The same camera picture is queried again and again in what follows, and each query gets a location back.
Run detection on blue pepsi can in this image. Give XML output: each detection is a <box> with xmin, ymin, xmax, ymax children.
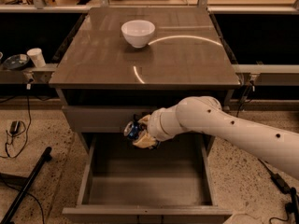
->
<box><xmin>123</xmin><ymin>121</ymin><xmax>142</xmax><ymax>140</ymax></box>

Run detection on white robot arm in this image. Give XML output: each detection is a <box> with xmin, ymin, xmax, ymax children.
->
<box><xmin>134</xmin><ymin>96</ymin><xmax>299</xmax><ymax>179</ymax></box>

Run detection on open grey middle drawer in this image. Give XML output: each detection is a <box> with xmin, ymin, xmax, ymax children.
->
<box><xmin>63</xmin><ymin>133</ymin><xmax>232</xmax><ymax>224</ymax></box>

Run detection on grey drawer cabinet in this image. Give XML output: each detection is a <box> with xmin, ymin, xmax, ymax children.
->
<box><xmin>49</xmin><ymin>6</ymin><xmax>242</xmax><ymax>224</ymax></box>

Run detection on closed grey top drawer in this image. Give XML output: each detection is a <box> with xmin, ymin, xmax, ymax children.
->
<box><xmin>61</xmin><ymin>105</ymin><xmax>231</xmax><ymax>135</ymax></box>

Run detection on white ceramic bowl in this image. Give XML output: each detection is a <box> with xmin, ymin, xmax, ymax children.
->
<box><xmin>121</xmin><ymin>20</ymin><xmax>155</xmax><ymax>48</ymax></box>

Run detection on black pole on floor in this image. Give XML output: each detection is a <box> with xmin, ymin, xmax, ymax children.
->
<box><xmin>1</xmin><ymin>147</ymin><xmax>52</xmax><ymax>224</ymax></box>

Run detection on white paper cup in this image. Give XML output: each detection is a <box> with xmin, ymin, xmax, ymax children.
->
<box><xmin>27</xmin><ymin>48</ymin><xmax>46</xmax><ymax>67</ymax></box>

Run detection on black power adapter left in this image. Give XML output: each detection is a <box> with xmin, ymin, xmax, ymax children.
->
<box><xmin>9</xmin><ymin>120</ymin><xmax>20</xmax><ymax>134</ymax></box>

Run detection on black power adapter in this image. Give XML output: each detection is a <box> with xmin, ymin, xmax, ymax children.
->
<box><xmin>9</xmin><ymin>120</ymin><xmax>20</xmax><ymax>134</ymax></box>
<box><xmin>271</xmin><ymin>174</ymin><xmax>291</xmax><ymax>194</ymax></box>

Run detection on black power adapter right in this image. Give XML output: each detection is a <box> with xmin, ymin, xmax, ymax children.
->
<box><xmin>271</xmin><ymin>174</ymin><xmax>291</xmax><ymax>194</ymax></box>

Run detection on dark blue plate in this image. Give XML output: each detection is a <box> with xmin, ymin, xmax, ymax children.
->
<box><xmin>3</xmin><ymin>54</ymin><xmax>30</xmax><ymax>70</ymax></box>

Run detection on black cable right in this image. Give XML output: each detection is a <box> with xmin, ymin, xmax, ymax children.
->
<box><xmin>235</xmin><ymin>81</ymin><xmax>276</xmax><ymax>176</ymax></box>

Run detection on black cable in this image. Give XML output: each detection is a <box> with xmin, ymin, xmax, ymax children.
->
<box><xmin>0</xmin><ymin>84</ymin><xmax>33</xmax><ymax>160</ymax></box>
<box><xmin>235</xmin><ymin>81</ymin><xmax>276</xmax><ymax>176</ymax></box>

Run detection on black cable left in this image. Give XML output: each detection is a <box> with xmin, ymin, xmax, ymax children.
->
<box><xmin>0</xmin><ymin>84</ymin><xmax>33</xmax><ymax>160</ymax></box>

